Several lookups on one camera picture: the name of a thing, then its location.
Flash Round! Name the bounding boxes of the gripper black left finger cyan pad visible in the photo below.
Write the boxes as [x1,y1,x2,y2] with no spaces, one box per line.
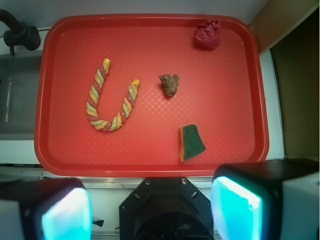
[0,178,93,240]

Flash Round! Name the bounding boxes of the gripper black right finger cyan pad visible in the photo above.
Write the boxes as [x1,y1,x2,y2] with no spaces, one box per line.
[210,159,320,240]

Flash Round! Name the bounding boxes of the crumpled red paper ball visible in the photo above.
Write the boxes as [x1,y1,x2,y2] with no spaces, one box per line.
[193,19,222,50]

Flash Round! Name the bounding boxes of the green and orange sponge piece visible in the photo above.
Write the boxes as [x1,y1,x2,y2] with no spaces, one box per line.
[179,123,207,162]

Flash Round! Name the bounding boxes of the multicolour twisted rope toy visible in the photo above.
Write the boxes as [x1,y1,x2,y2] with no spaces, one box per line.
[86,58,141,132]

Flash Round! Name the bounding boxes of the brown rock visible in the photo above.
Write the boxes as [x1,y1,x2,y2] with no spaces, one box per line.
[159,74,180,97]

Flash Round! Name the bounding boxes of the black faucet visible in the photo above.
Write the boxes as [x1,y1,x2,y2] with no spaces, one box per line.
[0,9,41,57]

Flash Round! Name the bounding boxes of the steel sink basin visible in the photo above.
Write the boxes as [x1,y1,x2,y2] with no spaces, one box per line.
[0,51,42,141]

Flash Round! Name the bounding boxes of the red plastic tray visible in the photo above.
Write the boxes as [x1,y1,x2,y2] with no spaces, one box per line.
[34,14,269,178]

